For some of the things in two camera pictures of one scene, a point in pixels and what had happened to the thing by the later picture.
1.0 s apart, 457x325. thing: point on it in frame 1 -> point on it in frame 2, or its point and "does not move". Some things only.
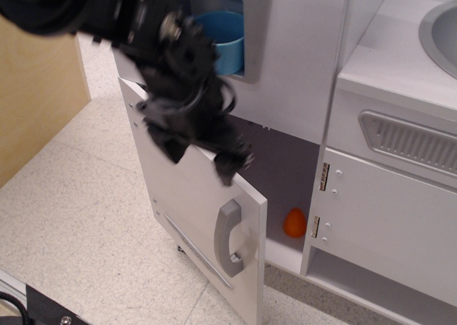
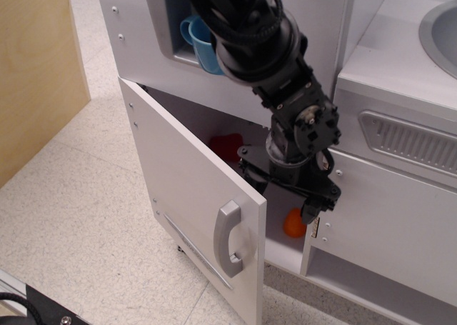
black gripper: [191, 102] -> [312, 181]
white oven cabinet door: [398, 226] does not move
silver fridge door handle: [228, 216] does not move
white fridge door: [218, 230] does not move
